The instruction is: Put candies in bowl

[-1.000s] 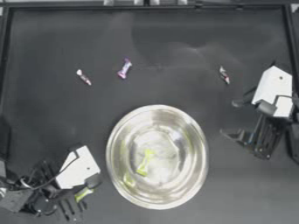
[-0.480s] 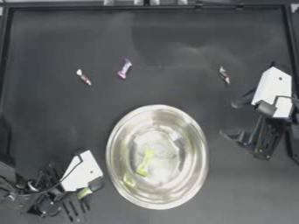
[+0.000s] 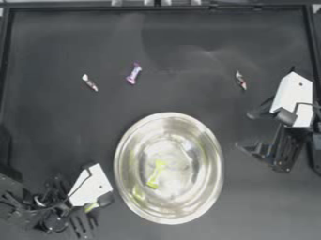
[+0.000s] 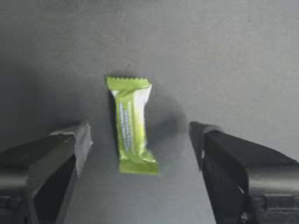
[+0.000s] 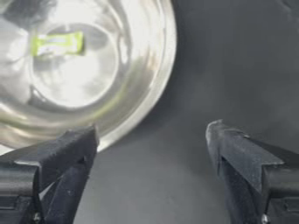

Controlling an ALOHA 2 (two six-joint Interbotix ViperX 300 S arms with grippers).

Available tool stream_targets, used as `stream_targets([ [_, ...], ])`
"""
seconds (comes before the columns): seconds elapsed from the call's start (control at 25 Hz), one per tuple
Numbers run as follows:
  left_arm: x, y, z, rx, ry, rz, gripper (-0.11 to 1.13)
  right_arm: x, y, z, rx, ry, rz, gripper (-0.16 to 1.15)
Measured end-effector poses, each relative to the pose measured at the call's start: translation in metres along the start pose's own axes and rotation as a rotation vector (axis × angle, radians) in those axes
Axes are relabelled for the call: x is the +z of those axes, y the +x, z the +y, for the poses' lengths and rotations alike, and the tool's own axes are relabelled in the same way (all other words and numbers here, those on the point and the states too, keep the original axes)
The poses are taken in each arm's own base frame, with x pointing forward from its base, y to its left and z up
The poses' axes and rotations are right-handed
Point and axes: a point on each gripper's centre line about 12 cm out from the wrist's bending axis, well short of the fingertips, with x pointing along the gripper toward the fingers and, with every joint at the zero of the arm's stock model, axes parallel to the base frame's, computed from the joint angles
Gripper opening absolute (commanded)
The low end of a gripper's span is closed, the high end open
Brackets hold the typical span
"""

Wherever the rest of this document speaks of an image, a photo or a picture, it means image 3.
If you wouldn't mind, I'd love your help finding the red white candy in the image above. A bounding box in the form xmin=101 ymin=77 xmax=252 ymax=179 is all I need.
xmin=233 ymin=70 xmax=249 ymax=91
xmin=81 ymin=73 xmax=101 ymax=93

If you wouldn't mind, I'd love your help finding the purple candy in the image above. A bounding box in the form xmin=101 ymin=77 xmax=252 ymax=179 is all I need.
xmin=125 ymin=61 xmax=144 ymax=86

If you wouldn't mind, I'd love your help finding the steel bowl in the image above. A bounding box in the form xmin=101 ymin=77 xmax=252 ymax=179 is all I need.
xmin=113 ymin=112 xmax=227 ymax=225

